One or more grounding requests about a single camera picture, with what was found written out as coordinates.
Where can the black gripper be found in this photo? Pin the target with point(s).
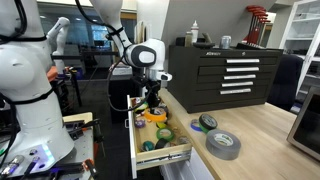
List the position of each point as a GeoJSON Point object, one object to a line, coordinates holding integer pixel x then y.
{"type": "Point", "coordinates": [146, 85]}

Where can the orange masking tape roll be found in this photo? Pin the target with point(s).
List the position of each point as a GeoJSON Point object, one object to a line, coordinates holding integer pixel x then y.
{"type": "Point", "coordinates": [160, 118]}

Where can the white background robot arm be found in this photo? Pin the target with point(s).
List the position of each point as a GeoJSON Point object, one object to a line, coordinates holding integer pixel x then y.
{"type": "Point", "coordinates": [58, 36]}

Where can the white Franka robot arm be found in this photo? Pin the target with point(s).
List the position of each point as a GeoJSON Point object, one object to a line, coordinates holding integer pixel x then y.
{"type": "Point", "coordinates": [23, 76]}

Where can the yellow green tape roll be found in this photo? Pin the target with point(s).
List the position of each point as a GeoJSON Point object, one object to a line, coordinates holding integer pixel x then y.
{"type": "Point", "coordinates": [139, 108]}

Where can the purple tape roll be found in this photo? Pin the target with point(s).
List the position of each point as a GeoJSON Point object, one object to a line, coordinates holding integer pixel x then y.
{"type": "Point", "coordinates": [139, 124]}

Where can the small yellow tape roll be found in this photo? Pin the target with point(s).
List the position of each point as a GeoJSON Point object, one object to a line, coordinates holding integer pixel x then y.
{"type": "Point", "coordinates": [160, 126]}

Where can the open wooden drawer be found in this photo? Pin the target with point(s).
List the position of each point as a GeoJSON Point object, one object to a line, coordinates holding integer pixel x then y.
{"type": "Point", "coordinates": [146, 133]}

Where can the large green tape roll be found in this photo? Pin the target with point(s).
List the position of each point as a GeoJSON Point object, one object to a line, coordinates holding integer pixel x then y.
{"type": "Point", "coordinates": [158, 134]}

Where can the black tape roll white side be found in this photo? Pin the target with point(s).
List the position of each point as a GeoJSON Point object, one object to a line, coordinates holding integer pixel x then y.
{"type": "Point", "coordinates": [159, 143]}

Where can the teal and grey tape roll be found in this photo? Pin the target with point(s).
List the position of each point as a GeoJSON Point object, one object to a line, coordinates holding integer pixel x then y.
{"type": "Point", "coordinates": [148, 146]}

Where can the blue tape roll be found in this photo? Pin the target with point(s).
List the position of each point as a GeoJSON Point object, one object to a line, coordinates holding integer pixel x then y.
{"type": "Point", "coordinates": [193, 127]}

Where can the clear tape roll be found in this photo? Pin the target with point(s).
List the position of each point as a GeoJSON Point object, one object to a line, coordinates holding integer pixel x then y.
{"type": "Point", "coordinates": [183, 140]}

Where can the black tape roll grey core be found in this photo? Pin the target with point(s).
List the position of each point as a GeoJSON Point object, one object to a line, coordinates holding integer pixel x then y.
{"type": "Point", "coordinates": [202, 121]}

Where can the small green tape roll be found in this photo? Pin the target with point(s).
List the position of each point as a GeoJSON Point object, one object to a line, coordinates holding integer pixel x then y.
{"type": "Point", "coordinates": [202, 129]}

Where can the white under-counter drawer cabinet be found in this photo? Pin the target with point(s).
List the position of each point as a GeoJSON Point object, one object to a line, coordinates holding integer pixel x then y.
{"type": "Point", "coordinates": [186, 168]}

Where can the black low cabinet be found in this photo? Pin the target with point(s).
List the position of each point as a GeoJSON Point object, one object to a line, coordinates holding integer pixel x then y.
{"type": "Point", "coordinates": [118, 96]}

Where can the black metal tool chest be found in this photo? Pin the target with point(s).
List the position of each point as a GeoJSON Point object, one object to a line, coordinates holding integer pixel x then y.
{"type": "Point", "coordinates": [186, 80]}

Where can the white box with pink lid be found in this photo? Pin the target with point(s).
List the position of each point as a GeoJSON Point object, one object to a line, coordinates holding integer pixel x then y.
{"type": "Point", "coordinates": [121, 71]}

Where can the grey small bottle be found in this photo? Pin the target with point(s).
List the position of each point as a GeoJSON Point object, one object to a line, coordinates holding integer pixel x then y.
{"type": "Point", "coordinates": [188, 39]}

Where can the black clamp tool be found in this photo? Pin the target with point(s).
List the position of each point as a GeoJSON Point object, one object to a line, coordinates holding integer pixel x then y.
{"type": "Point", "coordinates": [83, 128]}

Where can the white squeeze bottle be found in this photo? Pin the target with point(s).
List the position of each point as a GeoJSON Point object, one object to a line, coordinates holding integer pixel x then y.
{"type": "Point", "coordinates": [194, 31]}

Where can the robot mounting table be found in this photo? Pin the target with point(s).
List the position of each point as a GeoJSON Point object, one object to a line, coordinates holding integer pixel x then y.
{"type": "Point", "coordinates": [78, 148]}

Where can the silver metal can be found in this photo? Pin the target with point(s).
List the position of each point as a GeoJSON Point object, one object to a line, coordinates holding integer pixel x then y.
{"type": "Point", "coordinates": [225, 42]}

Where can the black office chair back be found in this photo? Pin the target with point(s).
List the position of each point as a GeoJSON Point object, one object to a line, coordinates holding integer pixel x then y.
{"type": "Point", "coordinates": [285, 81]}

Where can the silver microwave oven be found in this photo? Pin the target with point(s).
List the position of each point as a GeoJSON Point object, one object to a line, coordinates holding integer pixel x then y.
{"type": "Point", "coordinates": [305, 125]}

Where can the white glass shelf cabinet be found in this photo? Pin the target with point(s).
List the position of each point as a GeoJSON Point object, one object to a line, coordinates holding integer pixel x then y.
{"type": "Point", "coordinates": [300, 43]}

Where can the large grey duct tape roll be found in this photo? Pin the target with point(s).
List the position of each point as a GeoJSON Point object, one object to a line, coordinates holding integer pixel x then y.
{"type": "Point", "coordinates": [223, 147]}

